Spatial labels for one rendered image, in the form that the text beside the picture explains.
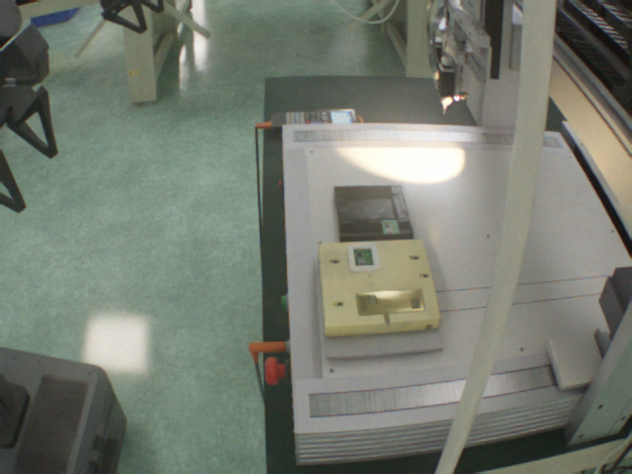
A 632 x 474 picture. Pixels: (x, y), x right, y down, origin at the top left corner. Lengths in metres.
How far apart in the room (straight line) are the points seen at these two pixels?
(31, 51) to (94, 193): 2.21
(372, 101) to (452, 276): 0.74
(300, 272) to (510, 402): 0.40
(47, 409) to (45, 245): 1.05
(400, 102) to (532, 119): 1.23
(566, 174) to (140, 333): 1.42
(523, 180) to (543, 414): 0.51
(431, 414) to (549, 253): 0.40
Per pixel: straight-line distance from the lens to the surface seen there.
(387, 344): 0.91
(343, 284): 0.95
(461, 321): 0.97
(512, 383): 0.91
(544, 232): 1.17
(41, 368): 1.78
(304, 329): 0.94
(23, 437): 1.66
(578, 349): 0.95
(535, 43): 0.44
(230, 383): 1.96
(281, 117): 1.54
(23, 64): 0.59
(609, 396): 0.91
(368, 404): 0.86
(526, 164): 0.48
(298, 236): 1.08
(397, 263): 0.99
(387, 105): 1.66
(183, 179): 2.73
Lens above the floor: 1.56
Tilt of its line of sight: 41 degrees down
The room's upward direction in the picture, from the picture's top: 1 degrees counter-clockwise
